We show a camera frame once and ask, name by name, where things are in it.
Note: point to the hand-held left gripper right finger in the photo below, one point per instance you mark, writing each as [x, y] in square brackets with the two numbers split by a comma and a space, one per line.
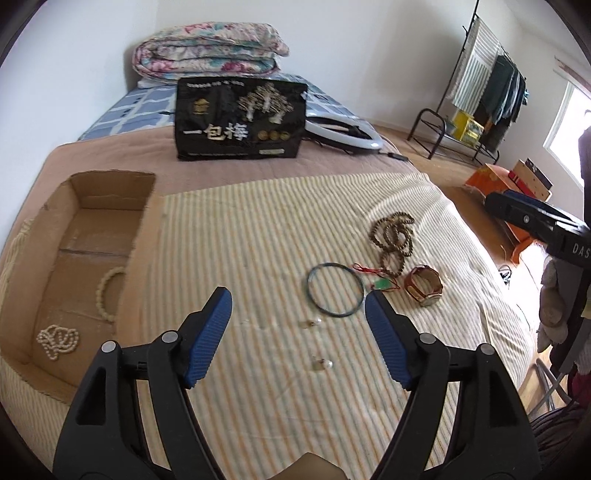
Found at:
[383, 332]

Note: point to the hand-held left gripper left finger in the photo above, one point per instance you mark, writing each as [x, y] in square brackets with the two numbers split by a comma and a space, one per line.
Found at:
[210, 337]

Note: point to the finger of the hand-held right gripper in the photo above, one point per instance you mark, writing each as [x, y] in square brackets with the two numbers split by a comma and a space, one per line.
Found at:
[512, 212]
[540, 205]

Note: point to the cardboard box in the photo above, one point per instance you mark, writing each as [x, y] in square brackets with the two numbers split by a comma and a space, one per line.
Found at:
[92, 230]

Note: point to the person's right hand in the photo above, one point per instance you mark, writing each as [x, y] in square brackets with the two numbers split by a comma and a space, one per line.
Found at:
[554, 300]

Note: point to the brown carton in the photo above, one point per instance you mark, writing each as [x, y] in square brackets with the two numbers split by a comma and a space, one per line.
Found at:
[531, 177]

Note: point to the orange box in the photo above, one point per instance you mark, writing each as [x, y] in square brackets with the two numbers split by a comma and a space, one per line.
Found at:
[489, 177]

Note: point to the small clear earring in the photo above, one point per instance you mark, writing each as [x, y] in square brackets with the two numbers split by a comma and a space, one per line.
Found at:
[316, 322]
[327, 364]

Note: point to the window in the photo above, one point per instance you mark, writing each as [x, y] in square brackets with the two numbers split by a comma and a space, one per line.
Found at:
[568, 129]

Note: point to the dark cloth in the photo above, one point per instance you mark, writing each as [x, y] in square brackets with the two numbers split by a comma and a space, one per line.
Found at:
[577, 332]

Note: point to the yellow boxes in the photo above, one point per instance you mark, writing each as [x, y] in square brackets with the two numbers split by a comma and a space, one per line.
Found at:
[466, 127]

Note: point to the blue hanging garment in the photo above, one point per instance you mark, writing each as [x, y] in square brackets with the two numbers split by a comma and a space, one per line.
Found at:
[519, 94]

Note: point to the cream striped blanket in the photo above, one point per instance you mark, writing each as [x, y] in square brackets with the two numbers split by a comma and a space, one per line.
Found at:
[258, 230]

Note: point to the dark green hanging garment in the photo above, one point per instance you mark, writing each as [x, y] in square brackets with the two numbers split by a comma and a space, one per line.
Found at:
[498, 87]

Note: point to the black metal clothes rack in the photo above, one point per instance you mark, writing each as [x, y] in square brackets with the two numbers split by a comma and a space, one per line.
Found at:
[421, 113]

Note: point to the striped hanging cloth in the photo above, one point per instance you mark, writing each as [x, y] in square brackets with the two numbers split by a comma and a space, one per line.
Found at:
[475, 64]

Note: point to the black printed bag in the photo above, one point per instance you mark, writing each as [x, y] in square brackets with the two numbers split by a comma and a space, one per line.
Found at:
[221, 134]

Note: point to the brown blanket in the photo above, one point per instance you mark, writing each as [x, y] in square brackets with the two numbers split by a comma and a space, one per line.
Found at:
[115, 154]

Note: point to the blue checked bedsheet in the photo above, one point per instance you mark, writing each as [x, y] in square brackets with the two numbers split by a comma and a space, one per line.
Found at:
[129, 110]

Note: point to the folded floral quilt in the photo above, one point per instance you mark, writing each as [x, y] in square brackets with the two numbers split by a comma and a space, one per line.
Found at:
[207, 50]

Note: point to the grey metal stool frame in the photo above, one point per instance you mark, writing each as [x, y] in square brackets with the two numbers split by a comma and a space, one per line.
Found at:
[549, 387]

